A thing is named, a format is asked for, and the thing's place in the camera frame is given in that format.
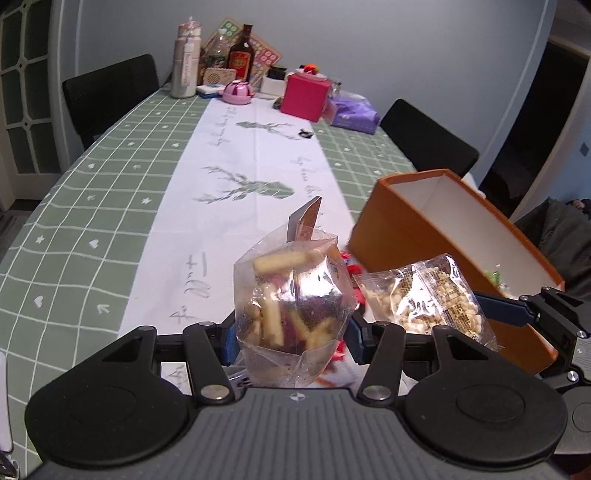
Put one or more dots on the clear packet of white peanuts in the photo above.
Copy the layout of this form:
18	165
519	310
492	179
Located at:
425	300

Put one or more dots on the clear bag of mixed snacks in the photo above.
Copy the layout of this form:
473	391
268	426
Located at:
295	314

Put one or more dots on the wall light switch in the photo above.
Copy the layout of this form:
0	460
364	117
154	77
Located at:
585	149

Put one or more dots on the clear glass cup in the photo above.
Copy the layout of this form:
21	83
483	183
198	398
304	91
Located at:
337	86

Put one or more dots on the green checked tablecloth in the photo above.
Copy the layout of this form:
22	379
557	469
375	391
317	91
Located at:
92	184

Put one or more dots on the red toy on white plate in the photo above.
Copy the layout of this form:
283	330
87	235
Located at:
308	70

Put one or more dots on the colourful dotted board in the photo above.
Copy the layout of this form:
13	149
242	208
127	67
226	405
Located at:
268	57

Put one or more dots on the white deer print table runner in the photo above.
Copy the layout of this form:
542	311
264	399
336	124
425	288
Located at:
258	152

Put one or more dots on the purple tissue pack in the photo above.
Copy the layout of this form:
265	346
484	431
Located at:
355	115

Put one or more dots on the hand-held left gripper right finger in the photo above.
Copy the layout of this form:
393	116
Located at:
358	339

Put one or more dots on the pink box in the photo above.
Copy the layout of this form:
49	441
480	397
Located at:
302	99

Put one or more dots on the orange cardboard box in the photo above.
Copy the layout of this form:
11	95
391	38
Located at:
415	221

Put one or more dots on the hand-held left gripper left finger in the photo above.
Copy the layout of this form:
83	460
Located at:
228	341

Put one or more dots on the white drink bottle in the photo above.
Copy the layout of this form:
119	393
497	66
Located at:
184	64

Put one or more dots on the brown liquor bottle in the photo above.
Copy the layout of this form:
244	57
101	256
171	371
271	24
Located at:
240	62

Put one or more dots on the white folded towel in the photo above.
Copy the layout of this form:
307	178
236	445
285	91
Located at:
471	181

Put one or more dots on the small wooden radio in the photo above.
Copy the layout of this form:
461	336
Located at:
218	76

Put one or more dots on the green snack packet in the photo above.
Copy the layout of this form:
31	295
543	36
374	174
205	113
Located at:
496	279

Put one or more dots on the small black object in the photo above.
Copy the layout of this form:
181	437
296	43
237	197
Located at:
305	134

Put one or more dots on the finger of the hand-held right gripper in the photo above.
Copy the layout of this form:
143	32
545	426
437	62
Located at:
561	346
508	310

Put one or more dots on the glass panel door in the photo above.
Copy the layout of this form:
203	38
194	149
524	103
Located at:
25	92

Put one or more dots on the black chair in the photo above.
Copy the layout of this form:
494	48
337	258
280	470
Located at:
429	138
111	92

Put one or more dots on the red snack packet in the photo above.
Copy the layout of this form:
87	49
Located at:
353	272

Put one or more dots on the pink hat-shaped container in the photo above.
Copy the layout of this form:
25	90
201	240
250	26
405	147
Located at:
239	92

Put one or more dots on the clear plastic bottle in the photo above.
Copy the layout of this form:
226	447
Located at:
218	50

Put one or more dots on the small white box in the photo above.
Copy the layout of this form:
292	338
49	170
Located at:
274	87

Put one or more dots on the dark jacket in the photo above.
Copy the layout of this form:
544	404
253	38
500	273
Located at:
554	226

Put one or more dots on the blue and white small pack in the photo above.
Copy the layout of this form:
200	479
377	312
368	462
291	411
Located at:
210	91

